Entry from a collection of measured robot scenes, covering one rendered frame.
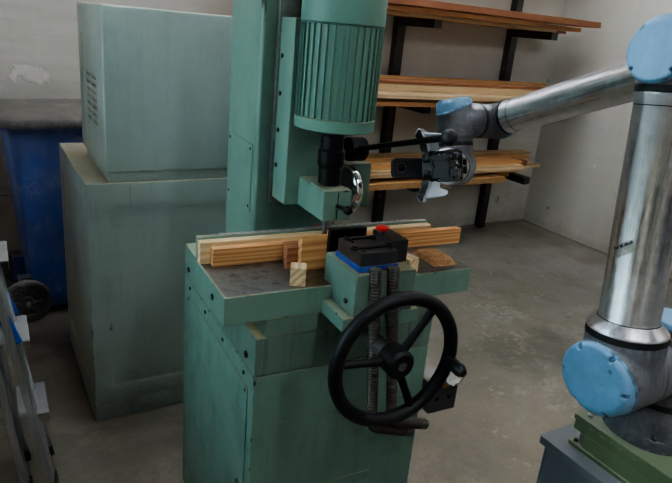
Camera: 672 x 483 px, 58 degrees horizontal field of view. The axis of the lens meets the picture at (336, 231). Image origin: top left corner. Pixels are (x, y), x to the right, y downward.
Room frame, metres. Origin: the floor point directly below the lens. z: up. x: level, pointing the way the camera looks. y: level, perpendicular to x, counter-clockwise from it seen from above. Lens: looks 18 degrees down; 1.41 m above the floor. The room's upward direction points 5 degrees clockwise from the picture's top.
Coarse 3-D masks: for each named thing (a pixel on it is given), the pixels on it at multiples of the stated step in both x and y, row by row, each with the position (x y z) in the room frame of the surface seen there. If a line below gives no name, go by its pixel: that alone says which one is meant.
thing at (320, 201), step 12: (300, 180) 1.39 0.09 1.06; (312, 180) 1.36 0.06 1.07; (300, 192) 1.38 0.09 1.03; (312, 192) 1.33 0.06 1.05; (324, 192) 1.28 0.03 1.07; (336, 192) 1.29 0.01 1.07; (348, 192) 1.31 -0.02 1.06; (300, 204) 1.38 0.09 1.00; (312, 204) 1.32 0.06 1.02; (324, 204) 1.28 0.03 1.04; (348, 204) 1.31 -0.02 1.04; (324, 216) 1.28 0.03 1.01; (336, 216) 1.29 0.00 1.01; (348, 216) 1.31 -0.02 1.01
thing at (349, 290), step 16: (336, 256) 1.18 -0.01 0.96; (336, 272) 1.15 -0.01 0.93; (352, 272) 1.10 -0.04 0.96; (368, 272) 1.11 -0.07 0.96; (384, 272) 1.12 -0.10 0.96; (400, 272) 1.13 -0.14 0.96; (336, 288) 1.15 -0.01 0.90; (352, 288) 1.09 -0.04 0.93; (368, 288) 1.10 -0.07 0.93; (384, 288) 1.11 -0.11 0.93; (400, 288) 1.13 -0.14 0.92; (352, 304) 1.09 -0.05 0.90; (368, 304) 1.10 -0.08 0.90
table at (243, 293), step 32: (416, 256) 1.38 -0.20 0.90; (224, 288) 1.10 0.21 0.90; (256, 288) 1.11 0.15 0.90; (288, 288) 1.13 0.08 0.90; (320, 288) 1.15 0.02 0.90; (416, 288) 1.27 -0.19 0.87; (448, 288) 1.32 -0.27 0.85; (224, 320) 1.06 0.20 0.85; (256, 320) 1.09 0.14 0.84; (384, 320) 1.12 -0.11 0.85
